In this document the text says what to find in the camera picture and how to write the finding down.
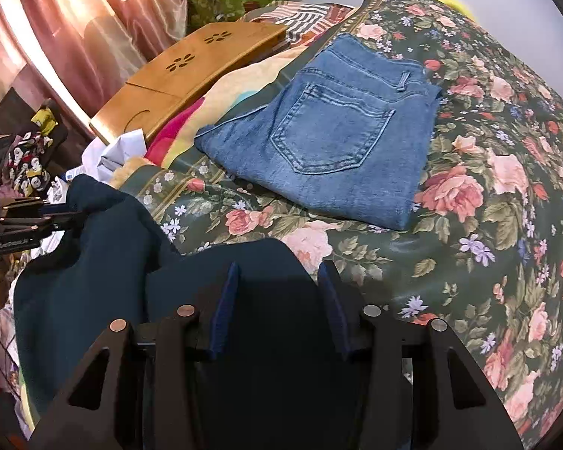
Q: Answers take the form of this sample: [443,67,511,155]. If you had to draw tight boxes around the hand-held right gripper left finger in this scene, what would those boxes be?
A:
[28,261,242,450]

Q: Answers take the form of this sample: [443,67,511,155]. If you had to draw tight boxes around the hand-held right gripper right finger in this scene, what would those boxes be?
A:
[318,260,526,450]

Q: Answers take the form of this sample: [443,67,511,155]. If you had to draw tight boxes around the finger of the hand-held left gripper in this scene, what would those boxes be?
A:
[0,213,86,242]
[0,198,71,219]

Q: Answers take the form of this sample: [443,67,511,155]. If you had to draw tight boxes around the dark teal pants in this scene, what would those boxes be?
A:
[13,173,357,450]

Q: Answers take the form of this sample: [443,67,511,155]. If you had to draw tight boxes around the cartoon printed black bag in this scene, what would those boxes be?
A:
[0,124,69,198]

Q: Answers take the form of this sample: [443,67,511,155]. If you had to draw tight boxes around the white crumpled cloth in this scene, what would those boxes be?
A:
[82,131,148,183]

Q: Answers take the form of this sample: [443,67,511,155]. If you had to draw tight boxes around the floral green blanket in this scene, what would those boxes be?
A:
[122,0,563,448]

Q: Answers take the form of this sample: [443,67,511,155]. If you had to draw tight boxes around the blue denim jeans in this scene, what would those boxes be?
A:
[194,33,444,231]

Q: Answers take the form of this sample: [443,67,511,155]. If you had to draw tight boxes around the wooden lap desk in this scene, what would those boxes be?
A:
[89,22,288,146]

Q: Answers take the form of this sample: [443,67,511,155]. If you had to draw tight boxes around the pink curtain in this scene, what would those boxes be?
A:
[0,0,188,118]

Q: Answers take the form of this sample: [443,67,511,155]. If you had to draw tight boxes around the striped patterned cloth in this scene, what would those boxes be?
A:
[248,2,357,43]

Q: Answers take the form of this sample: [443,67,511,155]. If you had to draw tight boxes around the yellow cushion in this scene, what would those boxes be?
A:
[438,0,472,15]

